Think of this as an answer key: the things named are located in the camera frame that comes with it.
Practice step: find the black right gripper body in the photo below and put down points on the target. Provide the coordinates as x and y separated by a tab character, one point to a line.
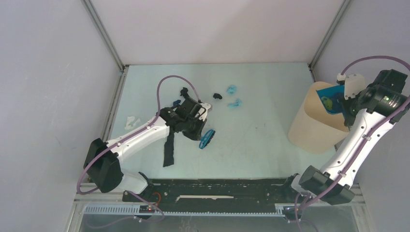
351	106

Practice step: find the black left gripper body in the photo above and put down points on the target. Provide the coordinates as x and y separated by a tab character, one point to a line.
193	127

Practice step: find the dark blue scrap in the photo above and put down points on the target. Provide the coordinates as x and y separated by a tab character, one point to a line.
175	103

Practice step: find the blue dustpan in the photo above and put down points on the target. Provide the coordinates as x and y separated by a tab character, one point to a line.
331	99

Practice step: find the blue hand brush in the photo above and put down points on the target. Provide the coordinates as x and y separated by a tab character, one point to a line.
206	139

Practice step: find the light blue scrap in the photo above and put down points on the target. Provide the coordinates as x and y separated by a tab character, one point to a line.
232	89
237	103

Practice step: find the green paper scrap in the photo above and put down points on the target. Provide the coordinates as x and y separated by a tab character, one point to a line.
327	102

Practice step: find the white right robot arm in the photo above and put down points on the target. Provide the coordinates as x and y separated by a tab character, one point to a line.
370	111

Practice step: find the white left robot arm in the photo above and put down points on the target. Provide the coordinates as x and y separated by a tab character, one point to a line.
104	159

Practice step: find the black paper scrap left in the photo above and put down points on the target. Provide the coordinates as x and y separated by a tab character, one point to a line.
184	92

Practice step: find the black paper scrap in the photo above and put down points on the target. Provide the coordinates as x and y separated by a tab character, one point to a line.
217	96
184	92

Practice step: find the black paper scrap centre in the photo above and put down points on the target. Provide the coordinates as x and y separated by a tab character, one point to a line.
217	96

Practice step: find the beige waste bin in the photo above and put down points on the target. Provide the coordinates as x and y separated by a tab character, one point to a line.
314	129

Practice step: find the light blue scrap top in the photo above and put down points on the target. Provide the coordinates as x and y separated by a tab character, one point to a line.
232	89

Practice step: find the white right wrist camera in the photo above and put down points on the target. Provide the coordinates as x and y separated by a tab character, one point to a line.
353	84

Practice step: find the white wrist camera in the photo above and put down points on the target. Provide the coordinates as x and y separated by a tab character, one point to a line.
204	110
353	84

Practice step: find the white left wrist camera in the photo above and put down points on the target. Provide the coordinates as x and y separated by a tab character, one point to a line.
204	110

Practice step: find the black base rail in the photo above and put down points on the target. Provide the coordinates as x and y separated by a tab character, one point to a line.
218	196

